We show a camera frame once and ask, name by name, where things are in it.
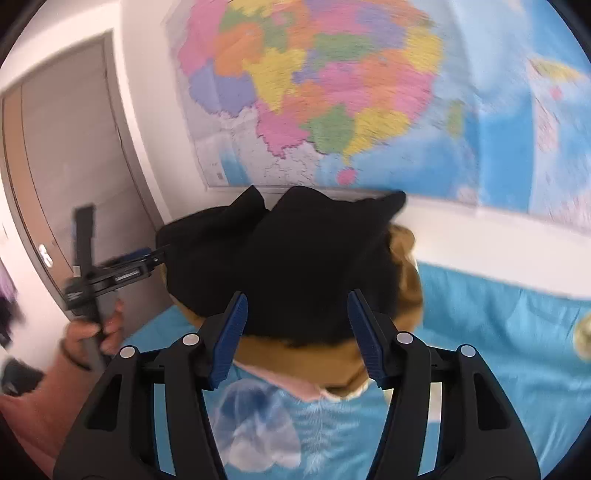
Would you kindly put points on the black garment with brass buttons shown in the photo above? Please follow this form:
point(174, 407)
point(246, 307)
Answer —
point(300, 267)

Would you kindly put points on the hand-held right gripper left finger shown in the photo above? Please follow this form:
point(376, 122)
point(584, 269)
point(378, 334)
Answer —
point(228, 341)

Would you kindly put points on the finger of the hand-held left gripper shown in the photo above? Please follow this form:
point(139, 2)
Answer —
point(138, 258)
point(124, 278)

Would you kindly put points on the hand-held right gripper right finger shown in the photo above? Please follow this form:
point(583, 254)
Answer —
point(364, 341)

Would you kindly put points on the person's left hand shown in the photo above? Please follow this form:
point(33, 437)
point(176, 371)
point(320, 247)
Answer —
point(76, 334)

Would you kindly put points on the grey door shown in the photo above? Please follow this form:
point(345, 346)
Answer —
point(69, 152)

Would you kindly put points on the blue flower print blanket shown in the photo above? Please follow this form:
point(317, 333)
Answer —
point(485, 346)

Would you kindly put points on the person's left forearm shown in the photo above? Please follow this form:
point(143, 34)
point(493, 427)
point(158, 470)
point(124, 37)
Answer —
point(37, 415)

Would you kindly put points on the colourful wall map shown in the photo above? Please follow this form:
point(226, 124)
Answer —
point(346, 92)

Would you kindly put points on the brown garment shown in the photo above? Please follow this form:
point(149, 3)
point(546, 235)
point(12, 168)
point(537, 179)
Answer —
point(406, 277)

